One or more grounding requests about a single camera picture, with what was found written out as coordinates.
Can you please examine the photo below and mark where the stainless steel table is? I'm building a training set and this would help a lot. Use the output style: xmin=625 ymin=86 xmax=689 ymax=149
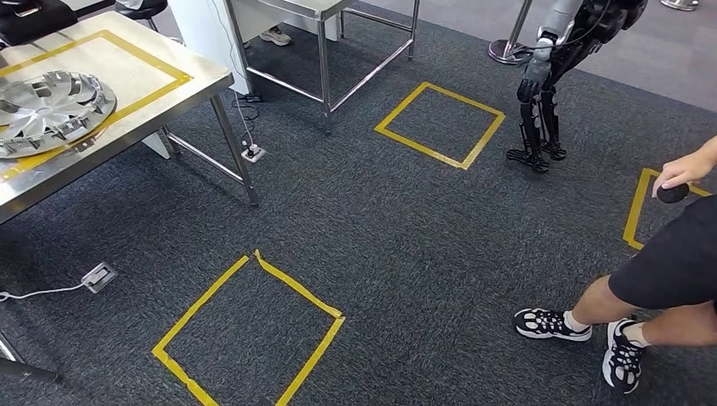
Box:
xmin=223 ymin=0 xmax=421 ymax=135
xmin=0 ymin=11 xmax=260 ymax=385

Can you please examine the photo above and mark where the person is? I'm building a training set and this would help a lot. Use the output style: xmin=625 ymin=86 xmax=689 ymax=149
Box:
xmin=512 ymin=134 xmax=717 ymax=396

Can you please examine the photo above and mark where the white socket cable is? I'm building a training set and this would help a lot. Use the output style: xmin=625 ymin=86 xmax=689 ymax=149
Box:
xmin=0 ymin=283 xmax=86 ymax=304
xmin=210 ymin=0 xmax=256 ymax=150

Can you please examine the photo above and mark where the yellow floor tape square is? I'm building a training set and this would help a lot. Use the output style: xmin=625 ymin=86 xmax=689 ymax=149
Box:
xmin=374 ymin=81 xmax=506 ymax=171
xmin=151 ymin=249 xmax=347 ymax=406
xmin=622 ymin=167 xmax=713 ymax=251

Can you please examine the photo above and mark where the white black handheld controller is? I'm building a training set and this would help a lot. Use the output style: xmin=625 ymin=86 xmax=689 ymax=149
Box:
xmin=656 ymin=184 xmax=691 ymax=205

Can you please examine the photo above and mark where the black carry bag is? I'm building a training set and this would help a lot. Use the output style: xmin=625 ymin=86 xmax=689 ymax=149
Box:
xmin=0 ymin=0 xmax=79 ymax=47

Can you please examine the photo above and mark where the person's left hand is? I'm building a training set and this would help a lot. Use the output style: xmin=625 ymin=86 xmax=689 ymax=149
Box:
xmin=651 ymin=151 xmax=715 ymax=198

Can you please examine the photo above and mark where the black adapter with cable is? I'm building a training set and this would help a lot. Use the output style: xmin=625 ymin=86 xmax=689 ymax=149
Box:
xmin=233 ymin=94 xmax=265 ymax=122

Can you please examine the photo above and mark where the person's shoe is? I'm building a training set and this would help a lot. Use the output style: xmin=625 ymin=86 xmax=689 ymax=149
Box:
xmin=258 ymin=26 xmax=293 ymax=47

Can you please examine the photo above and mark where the silver plastic wheel cover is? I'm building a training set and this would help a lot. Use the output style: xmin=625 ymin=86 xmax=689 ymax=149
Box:
xmin=0 ymin=69 xmax=118 ymax=160

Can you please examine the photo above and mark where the black round stool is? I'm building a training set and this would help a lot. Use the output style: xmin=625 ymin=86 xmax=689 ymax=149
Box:
xmin=114 ymin=0 xmax=169 ymax=34

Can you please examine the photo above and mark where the chrome stanchion post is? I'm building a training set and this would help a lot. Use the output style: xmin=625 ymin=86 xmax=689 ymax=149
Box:
xmin=488 ymin=0 xmax=534 ymax=65

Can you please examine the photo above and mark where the yellow tabletop tape rectangle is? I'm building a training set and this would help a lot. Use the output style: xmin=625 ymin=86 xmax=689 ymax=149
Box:
xmin=0 ymin=29 xmax=194 ymax=182

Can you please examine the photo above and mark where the black humanoid robot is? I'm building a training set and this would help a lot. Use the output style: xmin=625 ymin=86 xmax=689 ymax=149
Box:
xmin=506 ymin=0 xmax=649 ymax=175

